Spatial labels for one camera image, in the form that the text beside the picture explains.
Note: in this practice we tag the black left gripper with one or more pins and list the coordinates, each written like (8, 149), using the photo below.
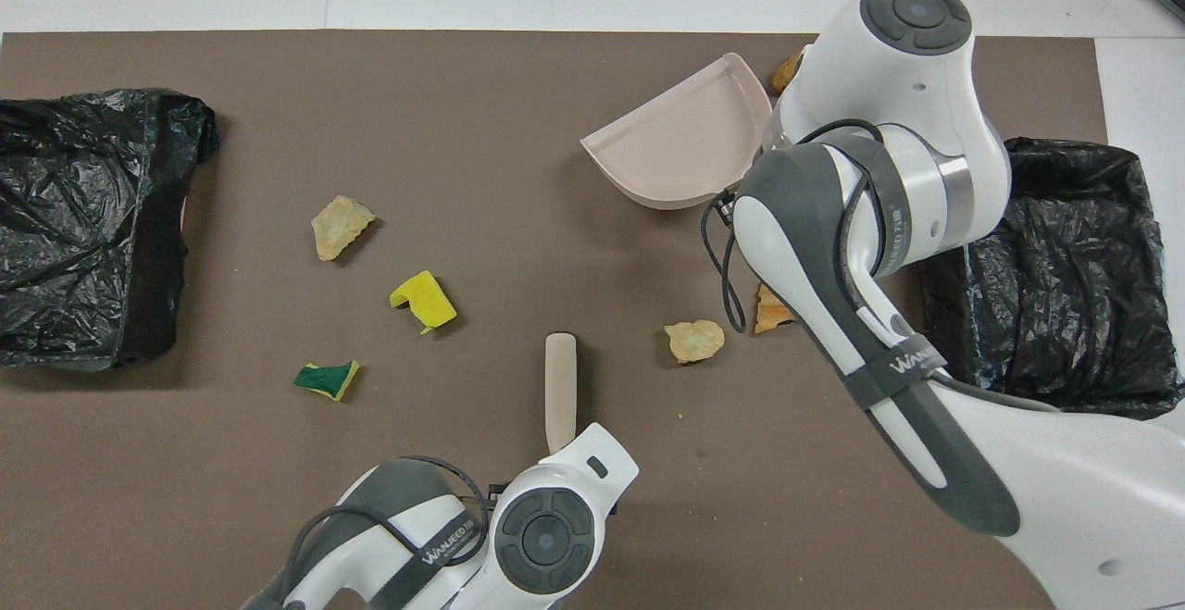
(500, 491)

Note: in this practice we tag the beige hand brush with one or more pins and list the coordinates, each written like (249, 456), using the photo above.
(561, 388)

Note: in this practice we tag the yellow notched sponge piece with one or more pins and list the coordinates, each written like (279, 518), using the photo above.
(428, 300)

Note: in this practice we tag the green and yellow sponge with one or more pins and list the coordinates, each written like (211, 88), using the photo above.
(324, 379)

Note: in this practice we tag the yellow cracker piece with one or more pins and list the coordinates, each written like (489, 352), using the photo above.
(694, 340)

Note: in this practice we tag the tan sponge piece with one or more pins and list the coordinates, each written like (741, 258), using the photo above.
(338, 226)

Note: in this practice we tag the orange croissant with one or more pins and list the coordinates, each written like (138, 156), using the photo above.
(768, 314)

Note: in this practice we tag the beige plastic dustpan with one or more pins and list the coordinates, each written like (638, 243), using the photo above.
(676, 147)

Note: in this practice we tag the golden bread roll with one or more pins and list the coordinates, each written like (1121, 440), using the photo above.
(787, 73)

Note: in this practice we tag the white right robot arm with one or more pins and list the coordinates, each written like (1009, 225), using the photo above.
(926, 129)

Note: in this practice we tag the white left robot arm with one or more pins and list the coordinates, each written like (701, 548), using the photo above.
(546, 536)

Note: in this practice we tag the bin with black bag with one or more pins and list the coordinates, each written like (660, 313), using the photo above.
(1074, 277)
(74, 221)

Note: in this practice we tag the brown table mat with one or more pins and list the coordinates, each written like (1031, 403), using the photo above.
(463, 175)

